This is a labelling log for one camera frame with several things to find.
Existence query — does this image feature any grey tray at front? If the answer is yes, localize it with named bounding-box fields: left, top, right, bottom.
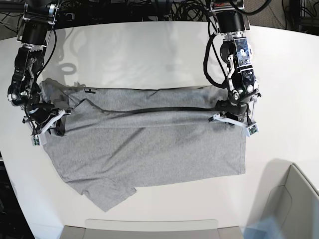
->
left=60, top=219, right=243, bottom=239

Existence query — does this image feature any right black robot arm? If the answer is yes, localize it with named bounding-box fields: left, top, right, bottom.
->
left=0, top=0, right=65, bottom=139

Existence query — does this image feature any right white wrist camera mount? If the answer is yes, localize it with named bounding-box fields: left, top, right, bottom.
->
left=22, top=109, right=71, bottom=146

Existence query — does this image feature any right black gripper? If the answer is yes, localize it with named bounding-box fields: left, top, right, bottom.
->
left=24, top=102, right=65, bottom=137

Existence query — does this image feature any coiled black cable bundle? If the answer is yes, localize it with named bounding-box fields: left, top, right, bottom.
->
left=154, top=0, right=215, bottom=24

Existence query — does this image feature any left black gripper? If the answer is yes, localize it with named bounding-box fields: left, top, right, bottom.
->
left=214, top=100, right=249, bottom=122

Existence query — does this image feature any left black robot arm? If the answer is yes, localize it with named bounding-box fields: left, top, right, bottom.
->
left=203, top=0, right=260, bottom=124

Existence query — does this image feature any grey T-shirt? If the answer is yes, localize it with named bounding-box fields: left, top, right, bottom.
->
left=40, top=79, right=246, bottom=211

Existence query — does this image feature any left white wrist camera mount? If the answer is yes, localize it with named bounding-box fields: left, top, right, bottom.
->
left=209, top=93, right=261, bottom=137

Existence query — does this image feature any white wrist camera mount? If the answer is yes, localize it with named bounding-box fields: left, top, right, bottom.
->
left=209, top=93, right=261, bottom=137
left=22, top=109, right=71, bottom=146

